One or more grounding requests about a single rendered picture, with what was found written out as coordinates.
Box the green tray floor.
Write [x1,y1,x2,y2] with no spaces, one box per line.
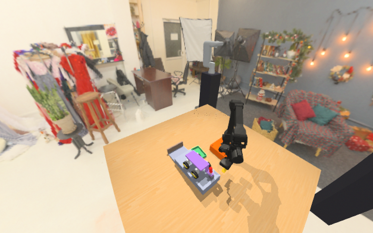
[193,147,205,157]

